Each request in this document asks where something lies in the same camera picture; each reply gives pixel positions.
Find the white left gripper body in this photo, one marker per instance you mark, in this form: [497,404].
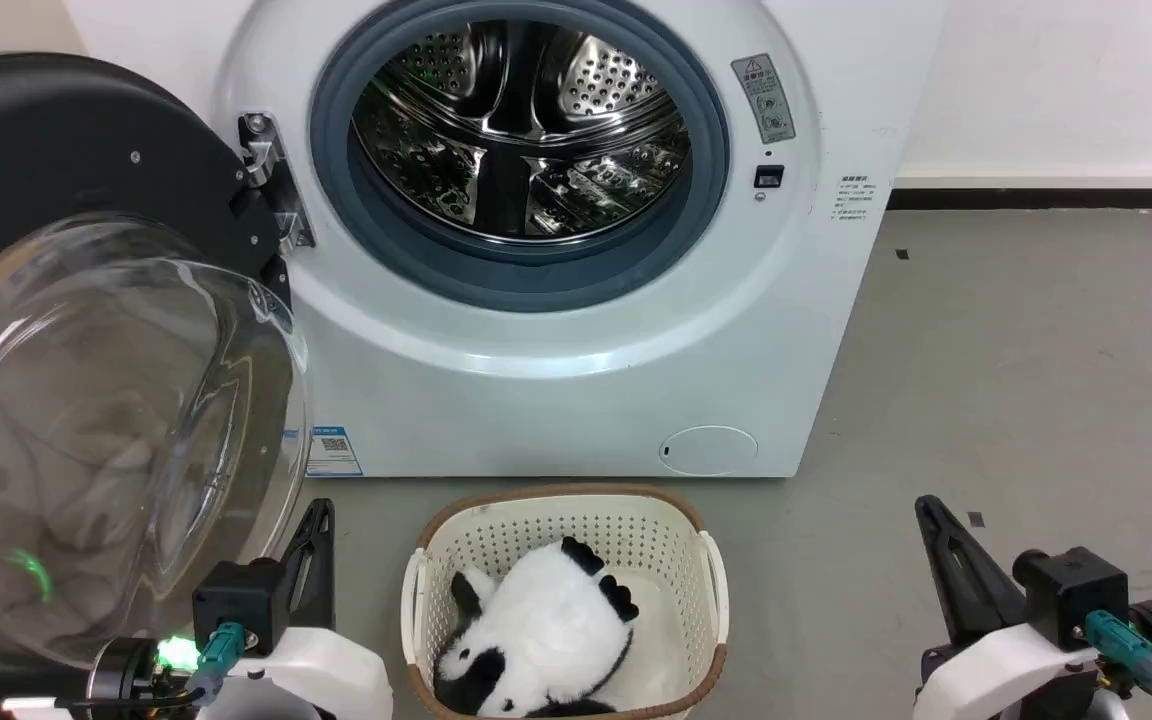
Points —
[326,670]

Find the black white panda plush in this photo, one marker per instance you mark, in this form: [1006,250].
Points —
[546,620]

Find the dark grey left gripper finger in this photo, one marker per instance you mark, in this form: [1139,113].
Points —
[314,560]

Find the grey warning sticker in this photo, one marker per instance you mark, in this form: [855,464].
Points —
[764,98]

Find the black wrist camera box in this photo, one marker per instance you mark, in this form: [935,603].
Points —
[1071,595]
[236,600]

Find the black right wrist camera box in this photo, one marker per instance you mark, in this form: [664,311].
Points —
[1071,595]

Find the black washer door glass bowl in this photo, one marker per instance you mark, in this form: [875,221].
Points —
[56,130]

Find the white front-load washing machine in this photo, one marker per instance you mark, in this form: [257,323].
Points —
[536,400]

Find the cream plastic laundry basket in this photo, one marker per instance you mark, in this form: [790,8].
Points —
[681,560]

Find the stainless steel washer drum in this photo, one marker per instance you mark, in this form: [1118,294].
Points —
[521,130]

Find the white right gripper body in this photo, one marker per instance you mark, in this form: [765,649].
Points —
[1006,675]

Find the blue QR code sticker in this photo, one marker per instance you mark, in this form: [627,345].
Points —
[334,452]

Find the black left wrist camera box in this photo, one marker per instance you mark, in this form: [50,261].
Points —
[236,600]

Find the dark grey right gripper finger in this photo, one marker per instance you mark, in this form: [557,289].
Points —
[966,580]

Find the black door latch socket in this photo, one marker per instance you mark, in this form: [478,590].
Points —
[768,177]

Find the left robot arm green light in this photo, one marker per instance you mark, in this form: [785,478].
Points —
[126,672]

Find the black baseboard strip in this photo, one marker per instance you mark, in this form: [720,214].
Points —
[1046,198]

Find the metal washer door hinge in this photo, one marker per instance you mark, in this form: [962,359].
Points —
[271,165]

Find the round white filter cover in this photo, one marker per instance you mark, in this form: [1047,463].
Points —
[708,450]

